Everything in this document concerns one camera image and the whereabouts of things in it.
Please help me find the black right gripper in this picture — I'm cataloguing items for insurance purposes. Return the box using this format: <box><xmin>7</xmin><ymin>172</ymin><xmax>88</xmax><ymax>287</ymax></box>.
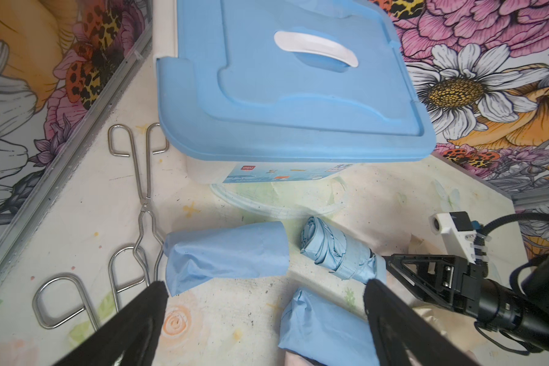
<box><xmin>384</xmin><ymin>254</ymin><xmax>487</xmax><ymax>316</ymax></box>

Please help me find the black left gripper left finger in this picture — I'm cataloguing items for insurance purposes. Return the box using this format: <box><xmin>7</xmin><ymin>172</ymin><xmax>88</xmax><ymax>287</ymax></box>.
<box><xmin>56</xmin><ymin>281</ymin><xmax>169</xmax><ymax>365</ymax></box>

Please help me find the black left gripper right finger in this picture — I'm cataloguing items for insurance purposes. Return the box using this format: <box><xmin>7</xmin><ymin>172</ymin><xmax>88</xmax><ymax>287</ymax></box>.
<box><xmin>364</xmin><ymin>279</ymin><xmax>477</xmax><ymax>366</ymax></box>

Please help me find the blue umbrella sleeve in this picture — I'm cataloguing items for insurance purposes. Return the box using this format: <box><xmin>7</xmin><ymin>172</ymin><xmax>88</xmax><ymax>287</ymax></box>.
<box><xmin>278</xmin><ymin>288</ymin><xmax>380</xmax><ymax>365</ymax></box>
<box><xmin>163</xmin><ymin>222</ymin><xmax>291</xmax><ymax>296</ymax></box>

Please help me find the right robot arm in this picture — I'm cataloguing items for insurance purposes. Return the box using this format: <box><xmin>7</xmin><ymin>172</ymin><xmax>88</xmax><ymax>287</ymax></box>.
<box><xmin>385</xmin><ymin>254</ymin><xmax>549</xmax><ymax>355</ymax></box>

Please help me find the blue lidded plastic storage box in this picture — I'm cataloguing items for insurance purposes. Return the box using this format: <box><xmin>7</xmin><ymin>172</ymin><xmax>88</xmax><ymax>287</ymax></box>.
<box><xmin>152</xmin><ymin>1</ymin><xmax>436</xmax><ymax>183</ymax></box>

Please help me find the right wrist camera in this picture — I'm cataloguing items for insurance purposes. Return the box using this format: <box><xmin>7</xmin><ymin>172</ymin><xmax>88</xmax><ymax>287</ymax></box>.
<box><xmin>429</xmin><ymin>211</ymin><xmax>489</xmax><ymax>265</ymax></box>

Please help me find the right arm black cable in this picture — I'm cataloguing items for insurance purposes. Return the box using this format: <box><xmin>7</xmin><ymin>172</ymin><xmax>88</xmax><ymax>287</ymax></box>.
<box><xmin>479</xmin><ymin>211</ymin><xmax>549</xmax><ymax>234</ymax></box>

